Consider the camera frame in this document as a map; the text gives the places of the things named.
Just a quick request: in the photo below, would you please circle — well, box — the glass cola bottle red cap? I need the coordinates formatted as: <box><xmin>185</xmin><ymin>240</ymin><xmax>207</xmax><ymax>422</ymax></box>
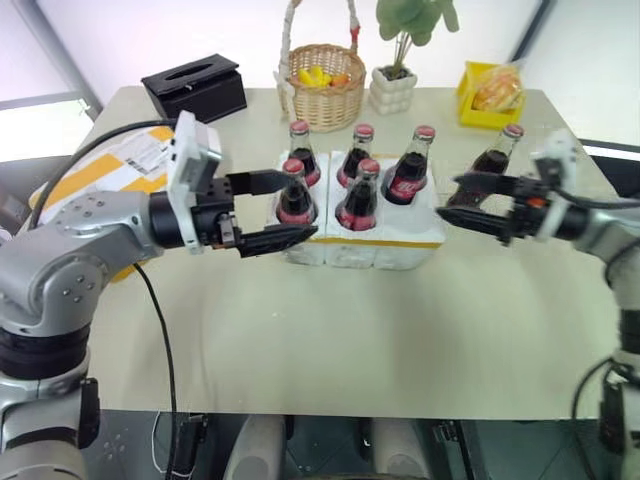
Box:
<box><xmin>444</xmin><ymin>123</ymin><xmax>526</xmax><ymax>209</ymax></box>
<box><xmin>381</xmin><ymin>124</ymin><xmax>437</xmax><ymax>207</ymax></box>
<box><xmin>275</xmin><ymin>158</ymin><xmax>320</xmax><ymax>227</ymax></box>
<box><xmin>336</xmin><ymin>123</ymin><xmax>377</xmax><ymax>189</ymax></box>
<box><xmin>334</xmin><ymin>158</ymin><xmax>382</xmax><ymax>233</ymax></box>
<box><xmin>288</xmin><ymin>119</ymin><xmax>323</xmax><ymax>189</ymax></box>

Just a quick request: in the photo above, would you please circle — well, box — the black box under table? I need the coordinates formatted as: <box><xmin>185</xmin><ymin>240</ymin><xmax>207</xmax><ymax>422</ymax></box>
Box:
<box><xmin>171</xmin><ymin>413</ymin><xmax>210</xmax><ymax>477</ymax></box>

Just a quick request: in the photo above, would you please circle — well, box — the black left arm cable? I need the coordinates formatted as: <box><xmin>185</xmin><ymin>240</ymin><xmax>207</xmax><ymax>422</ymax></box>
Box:
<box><xmin>29</xmin><ymin>118</ymin><xmax>177</xmax><ymax>232</ymax></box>

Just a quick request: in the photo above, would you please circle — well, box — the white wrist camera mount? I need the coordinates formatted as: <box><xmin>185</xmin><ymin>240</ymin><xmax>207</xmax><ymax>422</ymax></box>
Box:
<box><xmin>166</xmin><ymin>110</ymin><xmax>224</xmax><ymax>255</ymax></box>
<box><xmin>531</xmin><ymin>128</ymin><xmax>577</xmax><ymax>242</ymax></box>

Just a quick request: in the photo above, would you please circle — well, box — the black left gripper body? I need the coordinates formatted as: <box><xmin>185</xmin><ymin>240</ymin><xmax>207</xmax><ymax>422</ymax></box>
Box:
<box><xmin>191</xmin><ymin>175</ymin><xmax>243</xmax><ymax>250</ymax></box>

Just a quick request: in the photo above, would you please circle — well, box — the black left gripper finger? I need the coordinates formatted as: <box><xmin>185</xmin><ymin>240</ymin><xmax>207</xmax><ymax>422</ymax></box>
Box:
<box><xmin>238</xmin><ymin>224</ymin><xmax>320</xmax><ymax>259</ymax></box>
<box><xmin>225</xmin><ymin>169</ymin><xmax>292</xmax><ymax>197</ymax></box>

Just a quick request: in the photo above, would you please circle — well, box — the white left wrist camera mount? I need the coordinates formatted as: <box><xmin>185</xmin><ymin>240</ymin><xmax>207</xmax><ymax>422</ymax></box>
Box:
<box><xmin>166</xmin><ymin>110</ymin><xmax>224</xmax><ymax>255</ymax></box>

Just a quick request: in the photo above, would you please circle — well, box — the wicker basket with handle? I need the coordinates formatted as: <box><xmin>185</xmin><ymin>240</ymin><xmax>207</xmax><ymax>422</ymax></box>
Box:
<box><xmin>271</xmin><ymin>0</ymin><xmax>369</xmax><ymax>134</ymax></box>

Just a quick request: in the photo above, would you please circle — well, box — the thin black hanging cable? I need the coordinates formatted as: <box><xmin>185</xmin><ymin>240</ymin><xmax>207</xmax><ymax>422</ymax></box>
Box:
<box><xmin>131</xmin><ymin>261</ymin><xmax>179</xmax><ymax>480</ymax></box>

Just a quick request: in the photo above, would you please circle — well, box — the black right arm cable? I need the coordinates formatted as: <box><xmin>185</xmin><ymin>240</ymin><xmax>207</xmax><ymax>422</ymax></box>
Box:
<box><xmin>547</xmin><ymin>182</ymin><xmax>640</xmax><ymax>211</ymax></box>

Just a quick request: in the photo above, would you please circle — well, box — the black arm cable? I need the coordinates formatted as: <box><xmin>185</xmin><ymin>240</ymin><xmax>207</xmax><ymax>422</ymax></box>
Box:
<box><xmin>29</xmin><ymin>118</ymin><xmax>177</xmax><ymax>232</ymax></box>
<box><xmin>547</xmin><ymin>182</ymin><xmax>640</xmax><ymax>211</ymax></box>

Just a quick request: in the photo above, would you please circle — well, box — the yellow fruit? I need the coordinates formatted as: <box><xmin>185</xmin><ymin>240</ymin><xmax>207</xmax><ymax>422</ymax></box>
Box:
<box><xmin>297</xmin><ymin>66</ymin><xmax>334</xmax><ymax>90</ymax></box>

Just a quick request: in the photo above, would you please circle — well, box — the yellow taped cardboard box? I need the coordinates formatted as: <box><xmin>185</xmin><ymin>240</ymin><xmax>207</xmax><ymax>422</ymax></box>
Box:
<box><xmin>28</xmin><ymin>124</ymin><xmax>177</xmax><ymax>284</ymax></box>

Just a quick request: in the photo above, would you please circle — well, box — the black tissue box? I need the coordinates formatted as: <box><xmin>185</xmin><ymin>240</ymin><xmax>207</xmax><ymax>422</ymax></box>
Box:
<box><xmin>140</xmin><ymin>53</ymin><xmax>249</xmax><ymax>126</ymax></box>

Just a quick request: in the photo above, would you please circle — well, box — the clear bag of bread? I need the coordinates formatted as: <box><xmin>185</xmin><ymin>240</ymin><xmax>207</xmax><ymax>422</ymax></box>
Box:
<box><xmin>471</xmin><ymin>61</ymin><xmax>527</xmax><ymax>113</ymax></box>

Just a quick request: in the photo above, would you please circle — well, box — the white foam bottle crate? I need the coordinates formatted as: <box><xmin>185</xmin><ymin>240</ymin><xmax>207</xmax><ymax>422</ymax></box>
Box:
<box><xmin>266</xmin><ymin>148</ymin><xmax>448</xmax><ymax>272</ymax></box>

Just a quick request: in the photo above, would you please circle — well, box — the green leafy plant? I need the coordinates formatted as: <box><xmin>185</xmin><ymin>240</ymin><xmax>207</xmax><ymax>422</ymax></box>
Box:
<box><xmin>374</xmin><ymin>0</ymin><xmax>461</xmax><ymax>80</ymax></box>

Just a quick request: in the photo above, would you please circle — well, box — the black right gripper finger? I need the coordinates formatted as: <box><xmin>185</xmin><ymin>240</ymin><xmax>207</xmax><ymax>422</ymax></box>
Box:
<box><xmin>451</xmin><ymin>171</ymin><xmax>522</xmax><ymax>202</ymax></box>
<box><xmin>435</xmin><ymin>205</ymin><xmax>515</xmax><ymax>241</ymax></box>

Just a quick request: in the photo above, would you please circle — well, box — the white bubble plant pot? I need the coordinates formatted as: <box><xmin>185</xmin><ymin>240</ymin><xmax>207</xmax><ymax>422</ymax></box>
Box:
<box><xmin>369</xmin><ymin>64</ymin><xmax>419</xmax><ymax>117</ymax></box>

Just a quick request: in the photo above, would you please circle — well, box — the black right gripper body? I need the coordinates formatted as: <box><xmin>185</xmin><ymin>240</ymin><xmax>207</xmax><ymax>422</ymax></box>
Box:
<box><xmin>501</xmin><ymin>175</ymin><xmax>552</xmax><ymax>246</ymax></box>

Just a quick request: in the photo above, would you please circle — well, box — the yellow plastic bin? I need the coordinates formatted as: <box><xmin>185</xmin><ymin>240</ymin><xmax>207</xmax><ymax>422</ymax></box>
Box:
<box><xmin>455</xmin><ymin>60</ymin><xmax>528</xmax><ymax>131</ymax></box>

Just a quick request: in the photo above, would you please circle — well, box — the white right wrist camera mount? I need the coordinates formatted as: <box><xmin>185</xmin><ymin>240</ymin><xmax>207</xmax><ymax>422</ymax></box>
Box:
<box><xmin>531</xmin><ymin>128</ymin><xmax>577</xmax><ymax>242</ymax></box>

